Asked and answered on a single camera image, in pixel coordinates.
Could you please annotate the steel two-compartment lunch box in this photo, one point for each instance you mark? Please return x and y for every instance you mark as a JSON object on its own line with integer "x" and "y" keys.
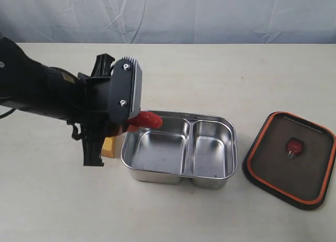
{"x": 201, "y": 148}

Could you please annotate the dark lid with orange seal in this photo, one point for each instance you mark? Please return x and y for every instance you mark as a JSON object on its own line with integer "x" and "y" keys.
{"x": 292, "y": 159}

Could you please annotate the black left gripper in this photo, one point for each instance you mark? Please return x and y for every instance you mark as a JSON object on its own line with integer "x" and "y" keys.
{"x": 93, "y": 124}

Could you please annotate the blue-grey backdrop cloth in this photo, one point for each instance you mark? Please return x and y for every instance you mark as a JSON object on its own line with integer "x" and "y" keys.
{"x": 169, "y": 21}

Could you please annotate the red sausage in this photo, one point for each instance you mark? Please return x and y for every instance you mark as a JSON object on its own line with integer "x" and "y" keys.
{"x": 146, "y": 119}

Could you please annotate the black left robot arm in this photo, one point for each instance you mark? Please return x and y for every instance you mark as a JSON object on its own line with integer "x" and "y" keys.
{"x": 29, "y": 86}

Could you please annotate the yellow cheese wedge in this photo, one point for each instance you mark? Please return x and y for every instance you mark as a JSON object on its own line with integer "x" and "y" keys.
{"x": 109, "y": 147}

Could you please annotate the grey wrist camera on left gripper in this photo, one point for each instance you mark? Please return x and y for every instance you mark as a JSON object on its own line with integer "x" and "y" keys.
{"x": 125, "y": 90}

